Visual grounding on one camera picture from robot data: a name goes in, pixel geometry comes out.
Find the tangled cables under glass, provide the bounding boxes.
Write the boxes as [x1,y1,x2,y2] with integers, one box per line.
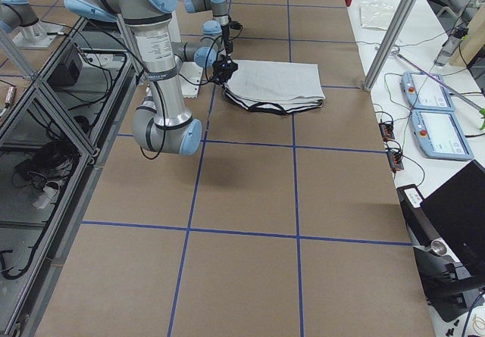
[11,139,83,209]

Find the upper small circuit board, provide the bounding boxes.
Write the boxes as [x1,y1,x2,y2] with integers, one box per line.
[378,122,395,142]

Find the black laptop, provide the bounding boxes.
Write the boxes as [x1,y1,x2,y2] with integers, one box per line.
[421,160,484,275]

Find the lower small circuit board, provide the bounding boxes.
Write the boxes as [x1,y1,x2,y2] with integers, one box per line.
[386,151,404,173]

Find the upper teach pendant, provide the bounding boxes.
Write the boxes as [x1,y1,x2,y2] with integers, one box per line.
[401,71,455,112]

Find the aluminium frame glass cabinet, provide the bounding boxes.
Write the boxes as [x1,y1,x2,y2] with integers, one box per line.
[1,20,135,336]

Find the grey cartoon print t-shirt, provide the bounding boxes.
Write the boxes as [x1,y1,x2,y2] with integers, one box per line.
[224,60,326,116]

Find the black stand with metal cup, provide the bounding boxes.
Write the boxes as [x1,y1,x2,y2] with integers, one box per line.
[396,184,484,322]

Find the small circuit board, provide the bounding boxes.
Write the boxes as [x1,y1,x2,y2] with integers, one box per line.
[378,122,395,142]
[386,151,404,173]

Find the clear plastic bag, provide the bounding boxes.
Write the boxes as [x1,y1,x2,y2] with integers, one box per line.
[359,3,395,30]

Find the teach pendant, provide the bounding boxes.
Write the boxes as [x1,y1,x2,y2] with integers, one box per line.
[401,71,455,112]
[410,110,474,161]

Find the black power adapter box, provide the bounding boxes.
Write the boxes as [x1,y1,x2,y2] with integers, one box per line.
[48,49,82,86]

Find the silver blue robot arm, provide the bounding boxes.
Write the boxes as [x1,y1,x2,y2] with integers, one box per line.
[184,0,243,56]
[64,0,238,155]

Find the aluminium frame post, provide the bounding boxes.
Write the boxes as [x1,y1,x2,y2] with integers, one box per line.
[362,0,416,92]

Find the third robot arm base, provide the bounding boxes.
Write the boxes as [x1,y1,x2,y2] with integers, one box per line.
[1,0,64,49]

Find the lower teach pendant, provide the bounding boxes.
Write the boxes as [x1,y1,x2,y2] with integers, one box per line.
[410,110,474,161]

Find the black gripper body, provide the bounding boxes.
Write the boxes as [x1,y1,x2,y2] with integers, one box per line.
[210,58,239,86]
[221,17,243,49]

